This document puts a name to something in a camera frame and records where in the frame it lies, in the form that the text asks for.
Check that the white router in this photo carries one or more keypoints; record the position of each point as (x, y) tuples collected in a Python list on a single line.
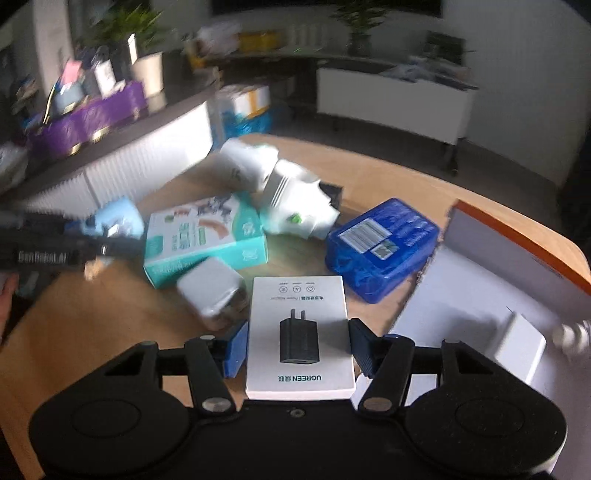
[(308, 33)]

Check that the white media console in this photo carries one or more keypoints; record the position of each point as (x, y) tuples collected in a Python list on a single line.
[(392, 101)]

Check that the black wall television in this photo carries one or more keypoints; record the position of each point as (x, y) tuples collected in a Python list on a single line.
[(323, 5)]

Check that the person's left hand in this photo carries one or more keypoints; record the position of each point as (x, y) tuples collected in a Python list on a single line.
[(4, 304)]

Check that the black power adapter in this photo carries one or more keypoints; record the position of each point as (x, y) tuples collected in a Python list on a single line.
[(334, 194)]

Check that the black and green box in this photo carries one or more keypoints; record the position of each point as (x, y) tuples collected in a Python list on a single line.
[(443, 48)]

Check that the yellow box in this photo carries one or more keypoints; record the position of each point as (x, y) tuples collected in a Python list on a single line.
[(261, 40)]

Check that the white plastic bag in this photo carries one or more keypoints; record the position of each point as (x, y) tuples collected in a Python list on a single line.
[(217, 39)]

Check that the green plant in glass vase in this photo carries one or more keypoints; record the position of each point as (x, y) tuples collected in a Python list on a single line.
[(359, 27)]

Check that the blue plastic box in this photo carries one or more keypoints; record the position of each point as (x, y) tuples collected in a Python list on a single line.
[(383, 249)]

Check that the light blue small object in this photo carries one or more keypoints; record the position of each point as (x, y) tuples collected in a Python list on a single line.
[(117, 219)]

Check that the blue plastic bag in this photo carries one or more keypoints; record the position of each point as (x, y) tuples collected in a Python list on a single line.
[(244, 125)]

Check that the round dark-topped white counter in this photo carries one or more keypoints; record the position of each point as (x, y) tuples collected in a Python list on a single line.
[(138, 152)]

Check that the teal cardboard box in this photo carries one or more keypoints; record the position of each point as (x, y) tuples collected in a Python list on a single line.
[(207, 240)]

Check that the green plant in metal vase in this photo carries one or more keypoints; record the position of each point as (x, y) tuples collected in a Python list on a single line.
[(124, 32)]

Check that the white power adapter box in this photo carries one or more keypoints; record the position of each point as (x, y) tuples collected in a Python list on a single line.
[(300, 323)]

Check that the orange and white cardboard box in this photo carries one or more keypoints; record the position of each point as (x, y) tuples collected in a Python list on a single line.
[(489, 286)]

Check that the white flat block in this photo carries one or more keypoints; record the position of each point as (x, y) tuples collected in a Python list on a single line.
[(517, 346)]

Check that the white charger with clear cap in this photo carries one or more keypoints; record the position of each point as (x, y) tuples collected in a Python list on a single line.
[(210, 293)]

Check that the white hair dryer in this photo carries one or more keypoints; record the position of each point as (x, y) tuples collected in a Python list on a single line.
[(244, 166), (298, 205)]

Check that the small white printed box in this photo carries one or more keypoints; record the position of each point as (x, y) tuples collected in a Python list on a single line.
[(105, 76)]

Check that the crumpled blue bag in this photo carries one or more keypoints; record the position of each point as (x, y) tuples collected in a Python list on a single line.
[(415, 69)]

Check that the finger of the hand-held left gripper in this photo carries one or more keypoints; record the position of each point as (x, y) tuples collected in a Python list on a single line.
[(117, 244)]

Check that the white and yellow carton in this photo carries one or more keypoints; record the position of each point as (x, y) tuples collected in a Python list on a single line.
[(244, 99)]

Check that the purple tray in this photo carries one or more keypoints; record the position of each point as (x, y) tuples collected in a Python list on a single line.
[(87, 121)]

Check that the white paper cup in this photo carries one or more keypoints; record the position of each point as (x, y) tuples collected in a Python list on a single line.
[(148, 74)]

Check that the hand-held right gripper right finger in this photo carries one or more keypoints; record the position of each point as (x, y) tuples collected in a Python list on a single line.
[(362, 346)]

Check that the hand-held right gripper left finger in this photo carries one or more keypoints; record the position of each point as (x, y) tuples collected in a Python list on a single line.
[(235, 353)]

